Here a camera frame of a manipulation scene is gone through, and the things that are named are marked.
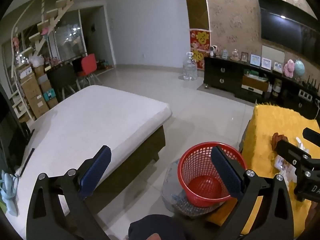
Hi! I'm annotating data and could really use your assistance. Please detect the pink plush toy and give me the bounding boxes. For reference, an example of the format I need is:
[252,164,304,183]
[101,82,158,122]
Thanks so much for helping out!
[284,59,295,77]

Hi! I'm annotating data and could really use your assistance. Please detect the light blue globe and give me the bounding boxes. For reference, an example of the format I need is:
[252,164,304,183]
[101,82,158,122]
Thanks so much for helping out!
[294,59,306,78]

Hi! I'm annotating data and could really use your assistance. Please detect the brown dried peel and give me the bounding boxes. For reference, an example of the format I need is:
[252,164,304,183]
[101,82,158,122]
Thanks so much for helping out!
[272,132,287,148]

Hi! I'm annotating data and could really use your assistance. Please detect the black wall television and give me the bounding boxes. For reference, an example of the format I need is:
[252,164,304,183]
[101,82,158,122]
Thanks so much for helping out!
[257,0,320,57]

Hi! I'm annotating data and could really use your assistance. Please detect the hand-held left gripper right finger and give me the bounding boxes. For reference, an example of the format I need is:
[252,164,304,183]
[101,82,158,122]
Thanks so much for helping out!
[211,146,293,240]

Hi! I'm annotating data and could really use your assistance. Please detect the black antenna router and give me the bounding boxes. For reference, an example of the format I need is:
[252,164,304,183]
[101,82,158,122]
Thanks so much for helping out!
[302,78,320,92]

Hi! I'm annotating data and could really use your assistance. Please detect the white wall panel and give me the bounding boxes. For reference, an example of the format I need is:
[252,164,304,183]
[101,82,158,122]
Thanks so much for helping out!
[262,44,285,64]

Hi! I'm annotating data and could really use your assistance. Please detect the black strap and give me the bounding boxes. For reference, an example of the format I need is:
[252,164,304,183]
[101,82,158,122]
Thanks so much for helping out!
[20,148,35,175]

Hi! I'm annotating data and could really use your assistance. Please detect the stack of cardboard boxes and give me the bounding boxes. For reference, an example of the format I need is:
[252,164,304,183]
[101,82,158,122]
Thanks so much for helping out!
[20,65,59,119]

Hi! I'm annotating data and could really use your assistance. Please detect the black television cabinet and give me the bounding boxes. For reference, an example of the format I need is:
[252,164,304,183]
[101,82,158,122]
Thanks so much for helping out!
[204,56,320,120]

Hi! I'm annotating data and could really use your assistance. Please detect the white mattress bed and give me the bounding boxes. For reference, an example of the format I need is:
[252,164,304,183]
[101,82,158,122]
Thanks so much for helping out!
[5,85,172,240]

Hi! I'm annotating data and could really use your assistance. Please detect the red wall poster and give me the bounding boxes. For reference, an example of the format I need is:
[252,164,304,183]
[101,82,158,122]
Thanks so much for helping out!
[189,29,212,70]

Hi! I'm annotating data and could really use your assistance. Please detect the white tissue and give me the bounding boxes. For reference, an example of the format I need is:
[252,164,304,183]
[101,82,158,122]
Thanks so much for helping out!
[295,136,310,153]

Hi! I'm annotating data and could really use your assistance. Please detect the row of colourful toys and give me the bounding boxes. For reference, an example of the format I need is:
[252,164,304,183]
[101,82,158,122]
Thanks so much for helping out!
[96,59,114,70]

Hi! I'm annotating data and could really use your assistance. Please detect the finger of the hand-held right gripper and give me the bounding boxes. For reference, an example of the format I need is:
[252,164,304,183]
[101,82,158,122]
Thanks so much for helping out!
[275,140,313,165]
[302,128,320,142]

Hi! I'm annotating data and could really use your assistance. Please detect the brown and white box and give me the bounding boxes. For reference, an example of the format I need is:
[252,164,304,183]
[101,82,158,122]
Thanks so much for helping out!
[242,75,269,92]

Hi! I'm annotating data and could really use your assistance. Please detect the wooden staircase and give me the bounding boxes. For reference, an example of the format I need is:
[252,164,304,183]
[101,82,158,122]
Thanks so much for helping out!
[11,0,79,115]

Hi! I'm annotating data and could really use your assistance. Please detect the red chair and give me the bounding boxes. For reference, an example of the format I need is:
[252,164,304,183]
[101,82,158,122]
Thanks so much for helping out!
[77,53,103,87]

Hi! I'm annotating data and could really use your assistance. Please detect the red mesh plastic basket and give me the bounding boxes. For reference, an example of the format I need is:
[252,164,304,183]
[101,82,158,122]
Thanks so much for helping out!
[178,142,248,207]

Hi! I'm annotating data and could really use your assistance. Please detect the person's leg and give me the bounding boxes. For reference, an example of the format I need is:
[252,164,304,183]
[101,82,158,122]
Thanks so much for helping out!
[128,214,187,240]

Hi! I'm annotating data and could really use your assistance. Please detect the green flat box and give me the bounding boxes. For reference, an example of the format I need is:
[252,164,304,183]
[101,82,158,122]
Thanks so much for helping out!
[244,70,268,80]

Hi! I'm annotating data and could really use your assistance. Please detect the yellow tablecloth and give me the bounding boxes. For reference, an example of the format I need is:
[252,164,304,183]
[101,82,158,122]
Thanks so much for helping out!
[207,102,320,239]

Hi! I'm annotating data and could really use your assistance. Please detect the white outlet panel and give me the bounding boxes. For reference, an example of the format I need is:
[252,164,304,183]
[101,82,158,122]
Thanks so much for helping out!
[298,89,314,100]

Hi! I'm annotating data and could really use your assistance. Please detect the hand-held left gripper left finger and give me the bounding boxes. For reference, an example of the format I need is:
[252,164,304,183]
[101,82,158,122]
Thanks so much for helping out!
[26,145,112,240]

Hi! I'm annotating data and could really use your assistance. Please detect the black chair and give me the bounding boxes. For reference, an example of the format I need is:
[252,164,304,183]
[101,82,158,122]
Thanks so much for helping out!
[46,65,80,98]

